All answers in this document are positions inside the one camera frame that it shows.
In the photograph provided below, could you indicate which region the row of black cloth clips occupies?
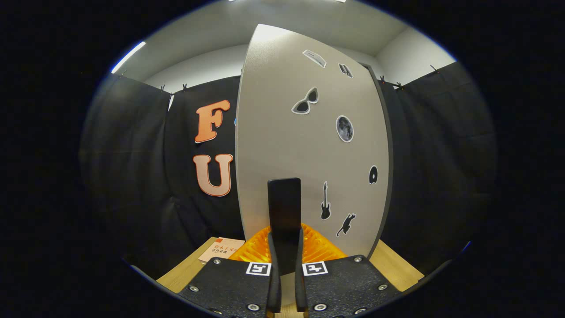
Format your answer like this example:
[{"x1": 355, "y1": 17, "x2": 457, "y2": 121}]
[{"x1": 117, "y1": 64, "x2": 442, "y2": 93}]

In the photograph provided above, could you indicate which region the beige cover book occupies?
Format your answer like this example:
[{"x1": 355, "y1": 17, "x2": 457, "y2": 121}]
[{"x1": 198, "y1": 237, "x2": 245, "y2": 265}]

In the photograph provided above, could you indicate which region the black door handle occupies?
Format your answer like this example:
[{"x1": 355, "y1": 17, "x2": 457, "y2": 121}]
[{"x1": 267, "y1": 178, "x2": 302, "y2": 274}]

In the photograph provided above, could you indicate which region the beige shoe cabinet door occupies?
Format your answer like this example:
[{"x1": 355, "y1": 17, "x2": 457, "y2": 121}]
[{"x1": 235, "y1": 24, "x2": 389, "y2": 259}]

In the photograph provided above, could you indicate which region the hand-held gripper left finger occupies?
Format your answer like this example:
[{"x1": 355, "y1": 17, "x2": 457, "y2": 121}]
[{"x1": 179, "y1": 225, "x2": 283, "y2": 318}]

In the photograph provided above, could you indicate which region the black backdrop cloth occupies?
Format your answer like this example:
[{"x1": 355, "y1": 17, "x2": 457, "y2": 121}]
[{"x1": 79, "y1": 62, "x2": 497, "y2": 279}]

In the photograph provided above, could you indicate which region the long ceiling light strip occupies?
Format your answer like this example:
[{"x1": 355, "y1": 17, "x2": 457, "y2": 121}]
[{"x1": 110, "y1": 41, "x2": 146, "y2": 74}]

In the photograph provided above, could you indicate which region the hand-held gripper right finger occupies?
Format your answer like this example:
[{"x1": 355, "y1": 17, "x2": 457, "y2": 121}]
[{"x1": 295, "y1": 223, "x2": 404, "y2": 318}]

